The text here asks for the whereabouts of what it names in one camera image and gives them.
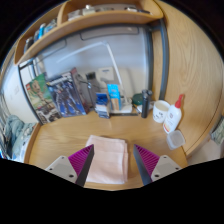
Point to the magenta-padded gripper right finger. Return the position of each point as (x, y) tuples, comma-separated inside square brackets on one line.
[(166, 166)]

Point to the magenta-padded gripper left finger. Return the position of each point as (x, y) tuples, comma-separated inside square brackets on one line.
[(58, 166)]

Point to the pink towel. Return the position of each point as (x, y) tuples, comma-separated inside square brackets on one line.
[(110, 160)]

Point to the green patterned hanging towel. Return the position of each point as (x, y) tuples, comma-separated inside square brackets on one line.
[(218, 131)]

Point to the clear plastic container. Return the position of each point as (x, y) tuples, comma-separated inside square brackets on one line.
[(175, 140)]

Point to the white bottle with red pump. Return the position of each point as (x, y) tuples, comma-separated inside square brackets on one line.
[(172, 118)]

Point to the bed with grey-green bedding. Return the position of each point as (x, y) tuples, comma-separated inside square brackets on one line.
[(15, 135)]

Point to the black tumbler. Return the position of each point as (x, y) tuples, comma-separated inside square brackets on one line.
[(146, 103)]

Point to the robot model kit box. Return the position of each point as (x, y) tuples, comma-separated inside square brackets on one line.
[(66, 95)]

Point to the tree figure toy box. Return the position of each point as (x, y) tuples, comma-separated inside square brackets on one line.
[(40, 96)]

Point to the dark green round container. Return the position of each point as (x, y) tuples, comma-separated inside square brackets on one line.
[(137, 99)]

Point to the small dark blue box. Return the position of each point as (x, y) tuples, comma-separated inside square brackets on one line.
[(102, 106)]

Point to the clear bottle with dark cap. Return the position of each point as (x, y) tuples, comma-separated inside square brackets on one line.
[(91, 86)]

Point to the light blue carton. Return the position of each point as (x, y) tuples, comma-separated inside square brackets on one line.
[(114, 96)]

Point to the light wooden wardrobe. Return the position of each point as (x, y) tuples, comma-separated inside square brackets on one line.
[(193, 66)]

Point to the white desk lamp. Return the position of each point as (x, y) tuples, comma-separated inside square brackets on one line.
[(115, 66)]

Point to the wooden shelf unit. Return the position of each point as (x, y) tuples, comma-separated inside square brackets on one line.
[(100, 21)]

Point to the white wall switch plate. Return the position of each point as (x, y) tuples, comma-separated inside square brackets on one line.
[(16, 89)]

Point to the white square wall device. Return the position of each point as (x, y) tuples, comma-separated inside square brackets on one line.
[(105, 73)]

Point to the grey metal desk frame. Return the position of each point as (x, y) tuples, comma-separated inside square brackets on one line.
[(163, 60)]

